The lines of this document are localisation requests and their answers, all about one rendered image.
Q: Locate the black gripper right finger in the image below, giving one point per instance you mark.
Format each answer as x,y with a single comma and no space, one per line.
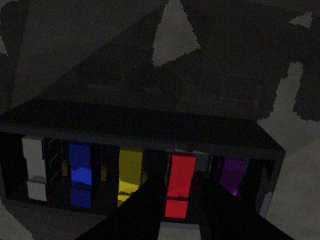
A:
224,217

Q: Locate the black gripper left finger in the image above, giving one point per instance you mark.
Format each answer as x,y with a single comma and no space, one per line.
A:
139,218

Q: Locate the yellow fuse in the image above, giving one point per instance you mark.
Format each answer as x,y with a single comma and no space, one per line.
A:
130,171

